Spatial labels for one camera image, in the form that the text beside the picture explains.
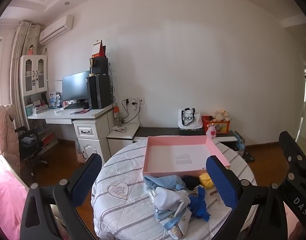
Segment navy knitted piece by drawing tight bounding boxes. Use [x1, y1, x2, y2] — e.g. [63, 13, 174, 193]
[182, 175, 201, 191]

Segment pink padded jacket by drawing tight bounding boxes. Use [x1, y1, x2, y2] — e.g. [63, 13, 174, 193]
[0, 104, 21, 176]

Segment light blue fleece cloth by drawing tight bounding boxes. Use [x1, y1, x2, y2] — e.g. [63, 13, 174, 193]
[143, 175, 186, 189]

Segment black computer tower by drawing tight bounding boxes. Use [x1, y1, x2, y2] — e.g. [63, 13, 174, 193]
[86, 75, 112, 110]

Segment orange red book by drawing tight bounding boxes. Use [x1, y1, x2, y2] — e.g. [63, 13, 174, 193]
[42, 132, 59, 147]

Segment pink plush toy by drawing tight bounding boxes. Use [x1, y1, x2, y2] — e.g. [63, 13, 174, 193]
[206, 124, 217, 139]

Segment blue and white box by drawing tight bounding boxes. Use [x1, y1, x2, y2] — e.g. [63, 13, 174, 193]
[48, 91, 61, 109]

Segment black computer monitor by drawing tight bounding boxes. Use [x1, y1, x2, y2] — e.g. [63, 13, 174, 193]
[62, 70, 91, 110]

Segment white bed frame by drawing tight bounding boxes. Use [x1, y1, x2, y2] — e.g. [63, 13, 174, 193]
[0, 154, 31, 192]

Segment stack of magazines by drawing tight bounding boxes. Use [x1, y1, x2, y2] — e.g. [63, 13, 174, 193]
[30, 105, 49, 115]

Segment white desk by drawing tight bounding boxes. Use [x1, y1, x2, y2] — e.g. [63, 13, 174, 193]
[27, 102, 118, 163]

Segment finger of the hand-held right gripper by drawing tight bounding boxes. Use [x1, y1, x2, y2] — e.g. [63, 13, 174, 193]
[279, 131, 306, 217]

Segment pink cardboard box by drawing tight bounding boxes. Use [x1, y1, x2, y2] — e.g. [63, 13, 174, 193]
[143, 135, 230, 178]

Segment white air conditioner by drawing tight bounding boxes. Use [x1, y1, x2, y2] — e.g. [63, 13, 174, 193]
[39, 15, 74, 44]

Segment black speaker box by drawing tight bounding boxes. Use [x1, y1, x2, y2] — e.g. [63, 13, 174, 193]
[89, 57, 109, 76]

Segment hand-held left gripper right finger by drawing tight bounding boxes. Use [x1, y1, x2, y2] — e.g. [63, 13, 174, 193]
[206, 155, 290, 240]

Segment blue books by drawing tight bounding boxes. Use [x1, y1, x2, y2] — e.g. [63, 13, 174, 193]
[234, 131, 246, 156]

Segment red storage box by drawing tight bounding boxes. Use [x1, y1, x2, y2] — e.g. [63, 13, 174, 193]
[201, 115, 231, 134]

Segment printed baby cloth with ribbon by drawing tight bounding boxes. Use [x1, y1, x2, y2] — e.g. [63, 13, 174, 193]
[147, 186, 193, 238]

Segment yellow knitted piece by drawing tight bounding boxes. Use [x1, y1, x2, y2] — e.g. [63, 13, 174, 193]
[199, 172, 215, 189]

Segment round table with striped cloth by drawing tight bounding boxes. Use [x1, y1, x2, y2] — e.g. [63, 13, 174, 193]
[91, 137, 257, 240]

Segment white plush toy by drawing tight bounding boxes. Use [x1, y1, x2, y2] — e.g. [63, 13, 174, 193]
[212, 109, 230, 122]

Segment white tote bag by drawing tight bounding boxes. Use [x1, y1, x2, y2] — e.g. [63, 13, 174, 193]
[177, 108, 204, 130]

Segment red and white box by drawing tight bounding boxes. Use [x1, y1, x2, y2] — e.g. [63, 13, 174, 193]
[91, 40, 106, 59]

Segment royal blue knitted piece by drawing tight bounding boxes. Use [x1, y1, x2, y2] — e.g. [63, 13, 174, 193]
[188, 185, 211, 222]

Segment black power cable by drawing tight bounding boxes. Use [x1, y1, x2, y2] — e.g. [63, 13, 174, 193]
[123, 104, 144, 128]
[120, 99, 130, 125]

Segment black office chair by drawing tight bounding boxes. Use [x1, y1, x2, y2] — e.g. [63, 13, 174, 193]
[14, 126, 49, 170]

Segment pink bed sheet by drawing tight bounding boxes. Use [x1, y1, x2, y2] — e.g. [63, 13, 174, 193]
[0, 165, 29, 240]

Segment white glass-door cabinet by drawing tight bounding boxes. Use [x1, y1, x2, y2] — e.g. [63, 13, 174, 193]
[19, 54, 62, 117]

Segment beige curtain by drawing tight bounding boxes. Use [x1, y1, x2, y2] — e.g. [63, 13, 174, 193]
[11, 21, 41, 132]

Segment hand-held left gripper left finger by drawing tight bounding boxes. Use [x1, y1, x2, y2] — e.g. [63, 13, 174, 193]
[19, 153, 103, 240]

